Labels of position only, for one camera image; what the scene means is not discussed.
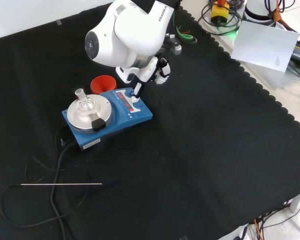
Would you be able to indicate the heater with blue base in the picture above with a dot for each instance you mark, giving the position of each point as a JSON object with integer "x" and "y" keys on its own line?
{"x": 137, "y": 113}

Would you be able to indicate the clear tape piece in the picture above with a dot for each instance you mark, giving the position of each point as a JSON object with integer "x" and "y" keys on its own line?
{"x": 59, "y": 22}
{"x": 183, "y": 237}

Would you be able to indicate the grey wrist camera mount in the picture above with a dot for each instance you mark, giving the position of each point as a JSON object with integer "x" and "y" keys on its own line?
{"x": 176, "y": 46}

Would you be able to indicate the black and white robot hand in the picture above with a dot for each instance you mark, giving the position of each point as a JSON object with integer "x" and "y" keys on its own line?
{"x": 162, "y": 71}

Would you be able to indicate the orange ribbed funnel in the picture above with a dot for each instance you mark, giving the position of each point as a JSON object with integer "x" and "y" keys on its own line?
{"x": 102, "y": 83}

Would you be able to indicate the clear round-bottom glass flask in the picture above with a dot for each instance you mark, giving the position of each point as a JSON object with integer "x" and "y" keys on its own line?
{"x": 85, "y": 105}

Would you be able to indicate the black bench cloth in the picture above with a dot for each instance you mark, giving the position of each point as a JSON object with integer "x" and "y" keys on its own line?
{"x": 190, "y": 137}

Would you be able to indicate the pale board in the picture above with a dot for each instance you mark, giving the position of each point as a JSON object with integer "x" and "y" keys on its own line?
{"x": 265, "y": 46}

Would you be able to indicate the thin metal probe rod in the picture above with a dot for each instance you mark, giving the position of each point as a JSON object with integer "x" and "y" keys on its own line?
{"x": 65, "y": 184}

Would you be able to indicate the yellow stop button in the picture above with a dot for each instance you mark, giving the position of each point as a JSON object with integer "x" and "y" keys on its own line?
{"x": 219, "y": 13}

